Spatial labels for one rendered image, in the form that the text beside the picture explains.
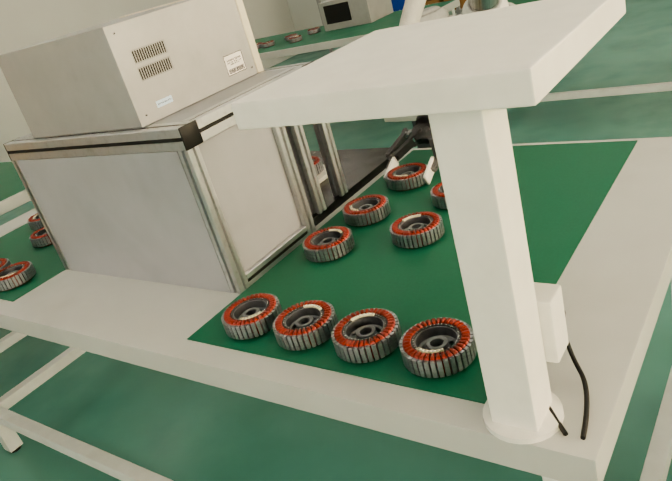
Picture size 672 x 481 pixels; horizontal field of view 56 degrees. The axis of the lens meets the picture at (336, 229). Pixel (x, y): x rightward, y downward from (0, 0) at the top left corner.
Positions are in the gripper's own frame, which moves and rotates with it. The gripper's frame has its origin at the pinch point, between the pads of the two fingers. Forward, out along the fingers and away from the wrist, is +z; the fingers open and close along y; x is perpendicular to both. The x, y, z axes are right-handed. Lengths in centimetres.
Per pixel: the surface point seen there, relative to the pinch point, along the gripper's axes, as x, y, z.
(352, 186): -3.5, -13.1, 6.1
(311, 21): 347, -560, -532
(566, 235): -9, 48, 20
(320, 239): -17.5, -2.2, 30.1
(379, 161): 4.8, -15.3, -8.3
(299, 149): -26.2, -12.2, 11.4
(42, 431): 12, -109, 94
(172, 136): -56, -11, 32
